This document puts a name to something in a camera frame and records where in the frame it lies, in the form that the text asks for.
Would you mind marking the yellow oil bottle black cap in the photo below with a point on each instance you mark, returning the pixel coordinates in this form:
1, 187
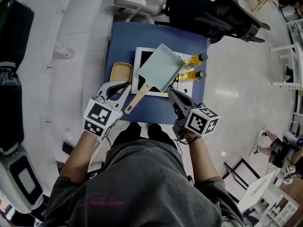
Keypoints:
194, 59
193, 75

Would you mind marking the black metal floor frame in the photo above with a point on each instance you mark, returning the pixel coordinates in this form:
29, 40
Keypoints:
239, 171

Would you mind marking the white stove with black glass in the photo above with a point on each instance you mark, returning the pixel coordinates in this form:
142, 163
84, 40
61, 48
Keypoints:
136, 79

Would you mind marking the grey device with screen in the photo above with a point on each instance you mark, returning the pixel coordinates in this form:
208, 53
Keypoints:
21, 181

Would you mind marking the person's right forearm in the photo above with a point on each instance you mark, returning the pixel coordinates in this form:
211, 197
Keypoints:
203, 159

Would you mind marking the tan rectangular plate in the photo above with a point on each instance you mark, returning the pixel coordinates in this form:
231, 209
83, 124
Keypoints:
119, 73

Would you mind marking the person's left forearm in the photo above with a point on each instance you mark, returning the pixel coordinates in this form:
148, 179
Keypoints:
78, 155

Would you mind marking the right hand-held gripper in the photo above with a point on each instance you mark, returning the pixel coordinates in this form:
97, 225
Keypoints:
201, 122

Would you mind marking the light blue rectangular pan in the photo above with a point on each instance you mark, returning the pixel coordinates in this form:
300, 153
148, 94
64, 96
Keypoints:
161, 67

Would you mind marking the white open shelf frame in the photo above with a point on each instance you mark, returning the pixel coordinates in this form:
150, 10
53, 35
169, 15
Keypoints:
294, 63

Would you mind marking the white compartment shelf unit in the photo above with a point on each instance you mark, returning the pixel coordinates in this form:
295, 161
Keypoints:
265, 193

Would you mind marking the person's grey shirt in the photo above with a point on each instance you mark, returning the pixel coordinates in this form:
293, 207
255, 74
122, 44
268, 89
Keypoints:
142, 185

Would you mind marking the person's black trousers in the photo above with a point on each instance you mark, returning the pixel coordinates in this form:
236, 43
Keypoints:
144, 133

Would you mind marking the black office chair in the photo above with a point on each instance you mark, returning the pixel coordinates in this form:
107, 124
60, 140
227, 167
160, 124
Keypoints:
208, 13

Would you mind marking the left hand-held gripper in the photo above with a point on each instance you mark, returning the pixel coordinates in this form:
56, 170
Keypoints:
97, 116

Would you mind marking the person's right hand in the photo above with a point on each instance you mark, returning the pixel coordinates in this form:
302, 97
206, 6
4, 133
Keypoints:
192, 137

